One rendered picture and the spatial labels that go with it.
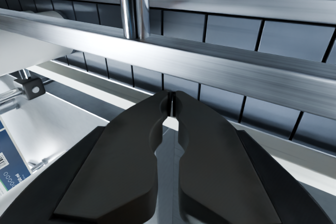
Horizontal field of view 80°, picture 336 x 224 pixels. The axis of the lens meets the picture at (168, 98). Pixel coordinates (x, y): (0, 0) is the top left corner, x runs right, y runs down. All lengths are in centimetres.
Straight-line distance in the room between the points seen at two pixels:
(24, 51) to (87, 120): 15
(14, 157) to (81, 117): 31
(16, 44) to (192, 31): 16
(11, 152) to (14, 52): 41
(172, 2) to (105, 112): 20
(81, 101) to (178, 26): 23
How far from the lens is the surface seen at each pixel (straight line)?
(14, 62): 24
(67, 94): 39
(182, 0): 17
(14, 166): 64
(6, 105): 58
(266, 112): 17
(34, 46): 25
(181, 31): 17
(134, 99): 18
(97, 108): 33
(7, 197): 44
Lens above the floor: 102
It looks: 46 degrees down
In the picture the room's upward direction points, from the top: 129 degrees counter-clockwise
